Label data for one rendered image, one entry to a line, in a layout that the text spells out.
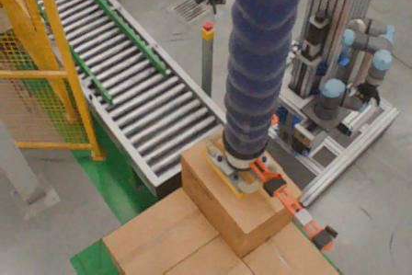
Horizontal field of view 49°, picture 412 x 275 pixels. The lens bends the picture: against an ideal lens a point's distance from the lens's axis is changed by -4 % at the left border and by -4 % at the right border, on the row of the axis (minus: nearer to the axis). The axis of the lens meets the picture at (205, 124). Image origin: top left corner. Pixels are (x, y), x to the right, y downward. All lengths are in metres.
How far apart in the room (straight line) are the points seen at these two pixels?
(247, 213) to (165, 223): 0.62
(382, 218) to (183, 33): 2.46
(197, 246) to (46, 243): 1.24
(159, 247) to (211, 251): 0.31
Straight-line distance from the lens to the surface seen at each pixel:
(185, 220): 2.93
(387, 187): 3.92
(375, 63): 2.02
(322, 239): 2.25
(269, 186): 2.32
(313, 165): 3.57
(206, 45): 3.29
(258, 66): 1.74
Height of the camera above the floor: 3.25
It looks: 56 degrees down
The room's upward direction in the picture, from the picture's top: 1 degrees clockwise
